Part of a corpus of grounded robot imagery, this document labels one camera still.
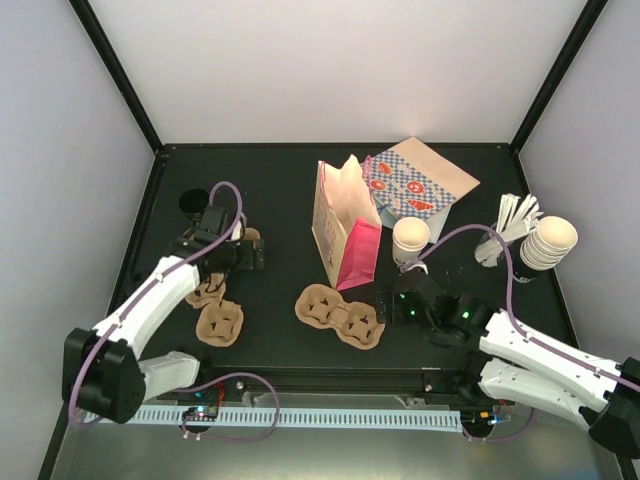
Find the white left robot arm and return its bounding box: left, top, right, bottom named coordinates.
left=62, top=206, right=265, bottom=423

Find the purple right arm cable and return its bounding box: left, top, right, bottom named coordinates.
left=405, top=224, right=640, bottom=386

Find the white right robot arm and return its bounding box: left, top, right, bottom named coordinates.
left=376, top=268, right=639, bottom=459

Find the white slotted cable rail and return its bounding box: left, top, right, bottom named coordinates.
left=126, top=404, right=498, bottom=433

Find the light blue paper bag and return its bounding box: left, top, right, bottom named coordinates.
left=373, top=195, right=398, bottom=229

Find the tall white paper cup stack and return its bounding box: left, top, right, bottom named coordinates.
left=520, top=216, right=578, bottom=271

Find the black open coffee cup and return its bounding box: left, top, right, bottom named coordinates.
left=178, top=188, right=209, bottom=216

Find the blue checkered bakery paper bag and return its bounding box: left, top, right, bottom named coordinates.
left=364, top=137, right=480, bottom=221

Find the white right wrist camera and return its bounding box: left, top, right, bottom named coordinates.
left=400, top=262, right=424, bottom=281

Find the cream pink Cakes paper bag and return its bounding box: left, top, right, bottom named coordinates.
left=311, top=155, right=382, bottom=291

